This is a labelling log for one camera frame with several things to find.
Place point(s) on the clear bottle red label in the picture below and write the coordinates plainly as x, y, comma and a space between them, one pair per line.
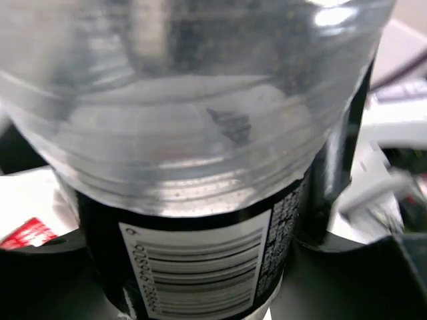
32, 233

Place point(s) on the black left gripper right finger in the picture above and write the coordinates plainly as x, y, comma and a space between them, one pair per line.
383, 280

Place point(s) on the small clear bottle black label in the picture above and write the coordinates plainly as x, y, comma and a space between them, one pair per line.
184, 132

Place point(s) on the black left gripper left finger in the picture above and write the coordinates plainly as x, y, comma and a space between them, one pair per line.
54, 281

